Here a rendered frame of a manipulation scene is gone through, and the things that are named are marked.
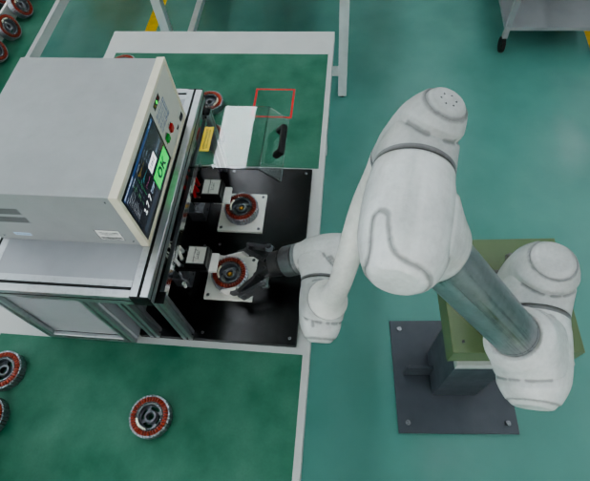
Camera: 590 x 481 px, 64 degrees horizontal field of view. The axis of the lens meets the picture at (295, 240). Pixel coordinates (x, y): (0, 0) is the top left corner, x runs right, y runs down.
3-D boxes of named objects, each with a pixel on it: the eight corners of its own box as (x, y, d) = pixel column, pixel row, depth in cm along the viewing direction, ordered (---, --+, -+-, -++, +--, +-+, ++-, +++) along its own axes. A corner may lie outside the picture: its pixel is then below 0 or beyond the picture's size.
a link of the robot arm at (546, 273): (554, 271, 129) (593, 232, 110) (554, 334, 121) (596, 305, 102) (492, 260, 132) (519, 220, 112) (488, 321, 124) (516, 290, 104)
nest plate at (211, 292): (258, 259, 151) (258, 257, 150) (252, 302, 144) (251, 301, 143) (212, 256, 153) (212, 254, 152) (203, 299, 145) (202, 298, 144)
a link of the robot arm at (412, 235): (580, 328, 114) (583, 423, 104) (511, 328, 124) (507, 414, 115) (443, 126, 66) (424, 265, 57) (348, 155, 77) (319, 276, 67)
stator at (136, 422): (157, 388, 135) (153, 386, 132) (180, 417, 130) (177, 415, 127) (125, 418, 131) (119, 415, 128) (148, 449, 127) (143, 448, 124)
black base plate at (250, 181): (312, 173, 170) (312, 169, 168) (296, 347, 138) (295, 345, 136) (185, 169, 174) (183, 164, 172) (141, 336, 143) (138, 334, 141)
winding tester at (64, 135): (186, 115, 137) (164, 56, 119) (150, 246, 116) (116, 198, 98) (59, 113, 141) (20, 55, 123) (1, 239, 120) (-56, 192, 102)
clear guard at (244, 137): (289, 120, 148) (287, 106, 143) (281, 182, 136) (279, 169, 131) (188, 118, 151) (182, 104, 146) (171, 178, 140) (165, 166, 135)
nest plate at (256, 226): (267, 196, 163) (266, 194, 162) (262, 234, 156) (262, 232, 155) (224, 195, 165) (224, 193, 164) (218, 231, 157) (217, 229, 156)
